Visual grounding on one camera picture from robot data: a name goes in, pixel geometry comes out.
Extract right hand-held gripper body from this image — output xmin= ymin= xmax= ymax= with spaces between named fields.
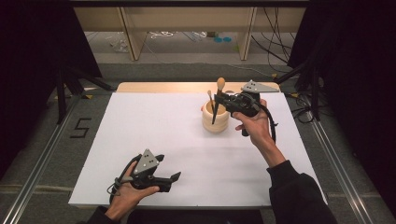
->
xmin=222 ymin=79 xmax=280 ymax=138

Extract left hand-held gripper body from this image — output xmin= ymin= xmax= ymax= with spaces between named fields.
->
xmin=125 ymin=148 xmax=174 ymax=193

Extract small makeup brush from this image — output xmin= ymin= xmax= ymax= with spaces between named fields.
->
xmin=206 ymin=90 xmax=218 ymax=117

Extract wooden spoon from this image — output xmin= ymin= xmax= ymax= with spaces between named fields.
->
xmin=212 ymin=77 xmax=226 ymax=125

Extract cream ringed brush holder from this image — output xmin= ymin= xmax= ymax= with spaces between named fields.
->
xmin=201 ymin=99 xmax=231 ymax=134

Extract person's right hand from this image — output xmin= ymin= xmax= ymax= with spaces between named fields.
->
xmin=232 ymin=98 xmax=275 ymax=148

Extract person's left hand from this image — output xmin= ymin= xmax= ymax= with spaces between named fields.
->
xmin=106 ymin=161 xmax=161 ymax=222

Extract black metal stand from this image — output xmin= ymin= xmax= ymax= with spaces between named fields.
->
xmin=55 ymin=65 xmax=114 ymax=125
xmin=274 ymin=57 xmax=322 ymax=122

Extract beige shelf unit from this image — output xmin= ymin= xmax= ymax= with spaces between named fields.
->
xmin=73 ymin=6 xmax=307 ymax=62

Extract clear plastic bag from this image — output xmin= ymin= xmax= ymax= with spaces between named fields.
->
xmin=107 ymin=36 xmax=129 ymax=53

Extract black curtain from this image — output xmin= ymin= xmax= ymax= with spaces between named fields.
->
xmin=288 ymin=0 xmax=396 ymax=216
xmin=0 ymin=0 xmax=103 ymax=181

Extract left hand-held gripper cable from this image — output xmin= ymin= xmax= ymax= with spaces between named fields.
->
xmin=106 ymin=153 xmax=143 ymax=203

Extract hand-held gripper cable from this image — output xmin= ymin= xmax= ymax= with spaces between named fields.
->
xmin=106 ymin=153 xmax=143 ymax=203
xmin=257 ymin=103 xmax=279 ymax=145

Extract right hand-held gripper cable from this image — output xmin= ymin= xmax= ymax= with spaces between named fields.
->
xmin=257 ymin=103 xmax=279 ymax=145

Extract black floor cables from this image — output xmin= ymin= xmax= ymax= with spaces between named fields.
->
xmin=290 ymin=92 xmax=316 ymax=124

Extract black hanging cables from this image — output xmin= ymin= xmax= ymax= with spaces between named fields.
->
xmin=250 ymin=7 xmax=297 ymax=75

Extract white cord pile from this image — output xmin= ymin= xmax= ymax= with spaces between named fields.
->
xmin=148 ymin=30 xmax=207 ymax=40

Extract metal floor rail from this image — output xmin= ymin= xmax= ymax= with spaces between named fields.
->
xmin=0 ymin=92 xmax=82 ymax=224
xmin=311 ymin=119 xmax=376 ymax=224

